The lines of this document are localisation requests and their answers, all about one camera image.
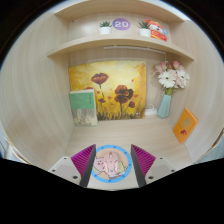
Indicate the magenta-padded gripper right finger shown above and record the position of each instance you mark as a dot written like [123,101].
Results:
[143,160]

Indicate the yellow poppy painting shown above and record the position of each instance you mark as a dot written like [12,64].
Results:
[113,86]

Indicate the wooden shelf with decorations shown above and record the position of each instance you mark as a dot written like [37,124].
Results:
[120,41]

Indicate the mint green faceted vase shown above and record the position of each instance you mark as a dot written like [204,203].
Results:
[164,106]

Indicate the round blue-rimmed cartoon mouse pad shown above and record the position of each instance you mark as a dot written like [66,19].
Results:
[127,160]

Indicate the orange book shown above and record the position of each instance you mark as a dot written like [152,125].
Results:
[185,125]

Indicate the pink computer mouse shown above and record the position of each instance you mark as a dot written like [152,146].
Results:
[111,164]

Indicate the white light bar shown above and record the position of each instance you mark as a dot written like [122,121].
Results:
[133,48]

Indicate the green and beige book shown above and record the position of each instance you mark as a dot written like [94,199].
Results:
[83,106]

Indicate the pink and white flower bouquet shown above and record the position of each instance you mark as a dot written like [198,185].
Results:
[171,78]

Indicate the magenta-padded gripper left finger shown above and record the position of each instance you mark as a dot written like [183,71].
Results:
[82,160]

